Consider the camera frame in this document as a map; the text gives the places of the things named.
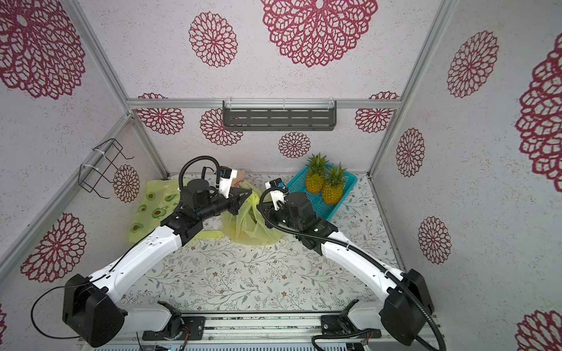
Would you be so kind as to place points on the pineapple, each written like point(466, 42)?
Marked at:
point(316, 173)
point(335, 182)

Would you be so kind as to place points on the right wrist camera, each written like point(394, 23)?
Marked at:
point(277, 196)

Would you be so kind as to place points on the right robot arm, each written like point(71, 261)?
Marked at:
point(407, 307)

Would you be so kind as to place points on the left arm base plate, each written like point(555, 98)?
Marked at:
point(188, 327)

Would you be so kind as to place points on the grey metal wall shelf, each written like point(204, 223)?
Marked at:
point(279, 116)

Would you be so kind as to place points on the aluminium front rail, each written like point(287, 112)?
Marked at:
point(240, 331)

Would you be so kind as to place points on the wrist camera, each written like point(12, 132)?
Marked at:
point(277, 196)
point(226, 179)

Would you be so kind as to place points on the black wire wall rack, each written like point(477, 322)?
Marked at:
point(93, 172)

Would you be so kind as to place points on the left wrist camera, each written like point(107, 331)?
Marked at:
point(226, 179)

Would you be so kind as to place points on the right pineapple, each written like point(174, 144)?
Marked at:
point(335, 182)

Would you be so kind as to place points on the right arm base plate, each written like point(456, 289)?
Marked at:
point(342, 328)

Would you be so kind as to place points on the green avocado plastic bag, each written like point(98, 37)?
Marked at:
point(160, 201)
point(248, 227)

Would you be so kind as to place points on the back pineapple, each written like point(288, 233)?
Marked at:
point(316, 173)

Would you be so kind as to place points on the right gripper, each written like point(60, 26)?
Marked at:
point(267, 209)

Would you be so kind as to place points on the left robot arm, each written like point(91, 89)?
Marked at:
point(91, 304)

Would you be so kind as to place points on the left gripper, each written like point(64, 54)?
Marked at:
point(235, 200)

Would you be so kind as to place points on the pink plush doll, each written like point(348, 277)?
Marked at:
point(238, 179)

